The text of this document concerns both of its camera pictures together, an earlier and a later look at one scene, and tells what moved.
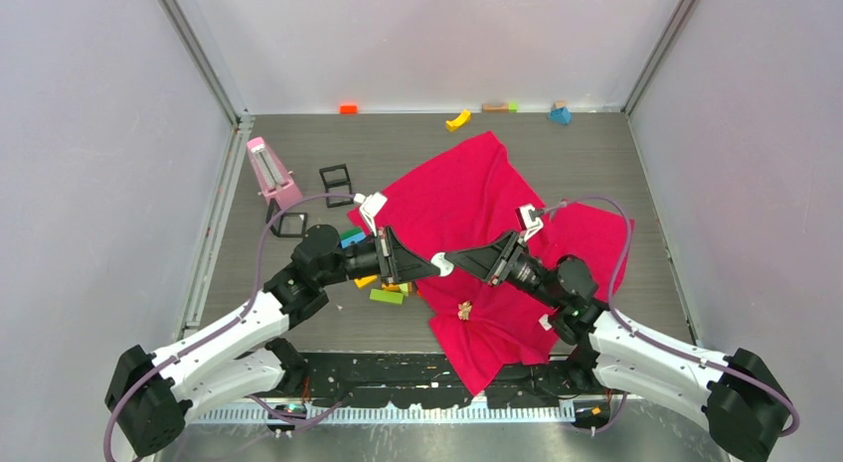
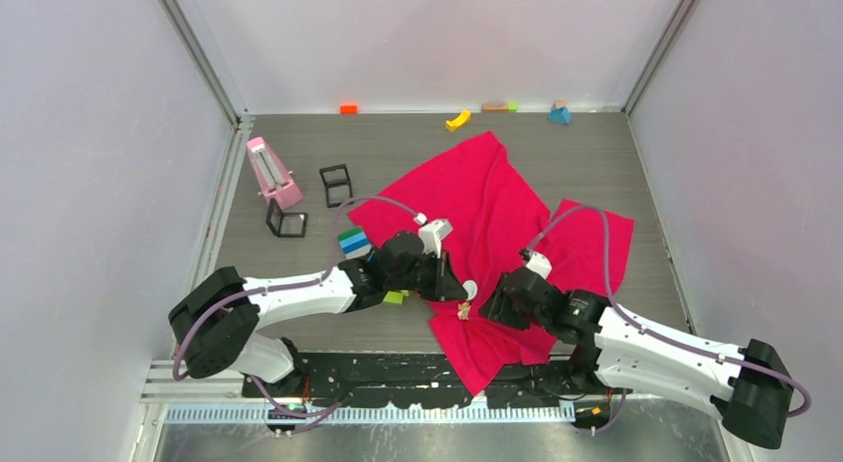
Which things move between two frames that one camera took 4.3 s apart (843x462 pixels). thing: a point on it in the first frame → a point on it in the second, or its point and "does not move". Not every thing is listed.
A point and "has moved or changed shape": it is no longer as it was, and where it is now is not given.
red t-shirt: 488,332 does not move
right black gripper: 493,262 → 496,308
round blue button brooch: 445,266 has moved or changed shape
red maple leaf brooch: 464,309 does not move
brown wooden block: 503,108 does not move
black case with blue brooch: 288,225 does not move
